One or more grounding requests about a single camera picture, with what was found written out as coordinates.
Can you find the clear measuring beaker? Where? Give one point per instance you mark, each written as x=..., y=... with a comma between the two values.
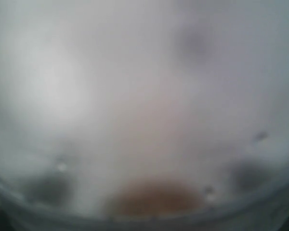
x=97, y=95

